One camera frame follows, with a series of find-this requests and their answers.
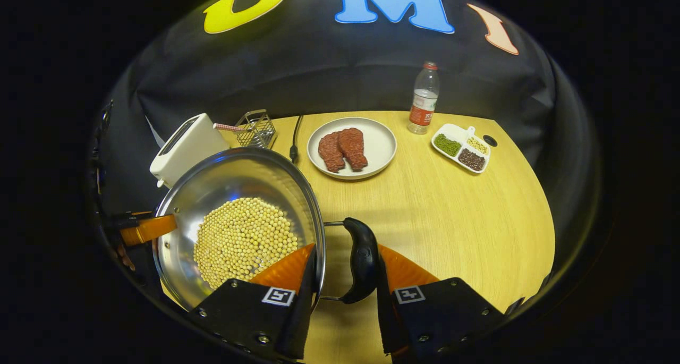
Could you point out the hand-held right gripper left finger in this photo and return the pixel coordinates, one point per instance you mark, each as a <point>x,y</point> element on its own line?
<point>304,311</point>

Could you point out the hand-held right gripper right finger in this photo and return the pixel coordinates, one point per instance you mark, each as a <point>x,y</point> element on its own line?
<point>387,321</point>

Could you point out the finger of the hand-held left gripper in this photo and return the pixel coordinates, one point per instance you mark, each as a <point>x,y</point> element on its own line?
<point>151,228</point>

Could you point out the stainless steel pot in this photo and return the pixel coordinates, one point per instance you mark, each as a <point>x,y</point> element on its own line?
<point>234,172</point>

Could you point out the white toaster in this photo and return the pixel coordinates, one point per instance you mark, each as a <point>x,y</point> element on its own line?
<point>186,149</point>

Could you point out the pile of soybeans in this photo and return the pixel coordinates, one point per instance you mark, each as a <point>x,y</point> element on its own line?
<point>241,242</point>

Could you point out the pink striped straw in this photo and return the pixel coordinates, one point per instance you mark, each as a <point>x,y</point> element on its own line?
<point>228,127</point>

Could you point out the raw red meat piece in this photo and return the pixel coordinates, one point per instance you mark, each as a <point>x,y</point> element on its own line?
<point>353,147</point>
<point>330,151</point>

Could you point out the round white plate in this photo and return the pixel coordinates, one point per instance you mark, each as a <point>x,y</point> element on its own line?
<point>380,146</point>

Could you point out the dark red bean heap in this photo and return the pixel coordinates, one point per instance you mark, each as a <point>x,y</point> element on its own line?
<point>472,159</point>

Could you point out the green mung bean heap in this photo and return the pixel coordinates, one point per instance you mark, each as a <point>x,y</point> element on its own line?
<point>447,144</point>

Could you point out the small soybean heap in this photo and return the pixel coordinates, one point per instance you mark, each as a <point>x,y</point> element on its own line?
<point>477,145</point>

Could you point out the white divided dish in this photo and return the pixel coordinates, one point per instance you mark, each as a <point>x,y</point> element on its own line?
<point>451,130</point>

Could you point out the black table grommet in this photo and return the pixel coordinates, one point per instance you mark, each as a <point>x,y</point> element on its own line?
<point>490,141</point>

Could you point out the clear plastic water bottle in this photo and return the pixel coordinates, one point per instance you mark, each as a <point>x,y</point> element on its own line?
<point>424,103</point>

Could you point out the black backdrop cloth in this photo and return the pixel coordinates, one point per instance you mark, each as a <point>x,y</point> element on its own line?
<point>329,66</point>

